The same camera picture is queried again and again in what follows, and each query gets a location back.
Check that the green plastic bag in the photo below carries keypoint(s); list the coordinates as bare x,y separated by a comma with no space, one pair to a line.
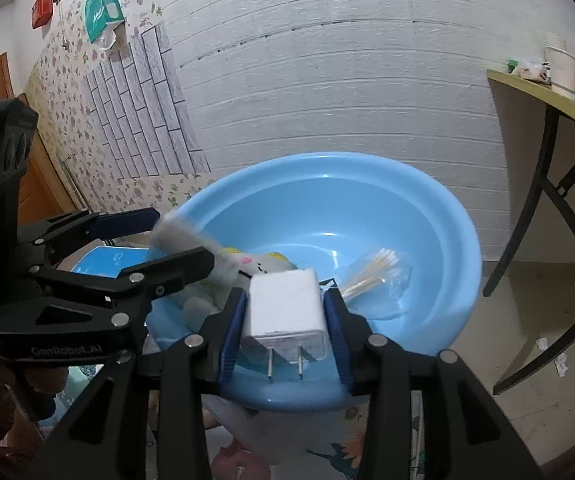
99,10

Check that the small green item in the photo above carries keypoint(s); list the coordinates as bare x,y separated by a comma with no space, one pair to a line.
511,66

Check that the bag of cotton swabs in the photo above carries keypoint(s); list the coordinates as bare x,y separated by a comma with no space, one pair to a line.
372,270

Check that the red wall box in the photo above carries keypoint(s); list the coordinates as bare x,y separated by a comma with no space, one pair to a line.
42,10

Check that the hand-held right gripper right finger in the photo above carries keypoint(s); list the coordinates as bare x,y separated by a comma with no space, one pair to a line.
340,340

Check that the white paper scrap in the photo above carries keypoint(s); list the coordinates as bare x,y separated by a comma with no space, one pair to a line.
562,364

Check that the person's left hand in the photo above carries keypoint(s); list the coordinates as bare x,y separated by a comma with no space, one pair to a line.
47,382

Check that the blue plastic basin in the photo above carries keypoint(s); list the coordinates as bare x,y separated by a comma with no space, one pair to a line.
367,200

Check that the white charger plug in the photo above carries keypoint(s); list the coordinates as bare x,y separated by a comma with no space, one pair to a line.
282,310

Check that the folding table with black legs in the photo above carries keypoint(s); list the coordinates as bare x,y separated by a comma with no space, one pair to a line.
527,87

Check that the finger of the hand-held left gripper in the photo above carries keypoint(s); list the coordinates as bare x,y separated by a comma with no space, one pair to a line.
127,222
182,265

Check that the white plush toy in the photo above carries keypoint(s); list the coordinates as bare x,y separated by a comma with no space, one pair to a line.
247,262

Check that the floral printed blanket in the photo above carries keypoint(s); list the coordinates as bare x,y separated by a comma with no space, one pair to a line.
317,440

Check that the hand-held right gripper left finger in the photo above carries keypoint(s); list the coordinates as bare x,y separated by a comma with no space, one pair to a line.
231,340

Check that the white crumpled plastic bag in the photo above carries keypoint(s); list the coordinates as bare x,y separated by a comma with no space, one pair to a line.
532,70

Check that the blue plastic lid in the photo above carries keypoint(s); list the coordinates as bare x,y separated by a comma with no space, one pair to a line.
102,260

